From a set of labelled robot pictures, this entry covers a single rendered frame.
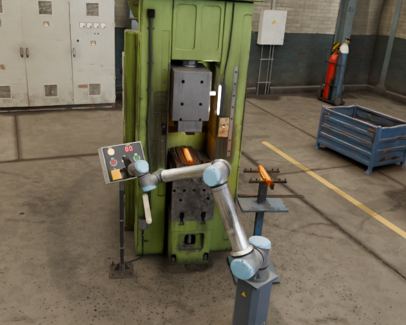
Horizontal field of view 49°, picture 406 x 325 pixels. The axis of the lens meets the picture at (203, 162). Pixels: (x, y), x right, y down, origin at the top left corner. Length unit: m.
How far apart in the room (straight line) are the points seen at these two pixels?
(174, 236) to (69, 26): 5.51
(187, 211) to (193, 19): 1.59
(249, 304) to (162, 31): 2.12
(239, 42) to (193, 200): 1.37
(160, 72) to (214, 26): 0.56
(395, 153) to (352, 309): 3.61
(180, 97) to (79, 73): 5.36
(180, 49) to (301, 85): 8.11
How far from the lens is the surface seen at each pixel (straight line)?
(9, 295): 4.00
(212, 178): 2.66
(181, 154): 3.93
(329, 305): 4.00
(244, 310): 3.20
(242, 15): 3.69
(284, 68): 11.13
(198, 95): 3.57
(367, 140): 6.83
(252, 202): 3.81
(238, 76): 3.76
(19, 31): 8.55
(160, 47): 3.60
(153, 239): 4.21
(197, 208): 3.87
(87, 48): 8.71
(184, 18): 3.61
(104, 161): 3.45
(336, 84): 10.64
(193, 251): 4.10
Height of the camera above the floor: 2.41
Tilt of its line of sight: 22 degrees down
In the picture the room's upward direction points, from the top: 4 degrees clockwise
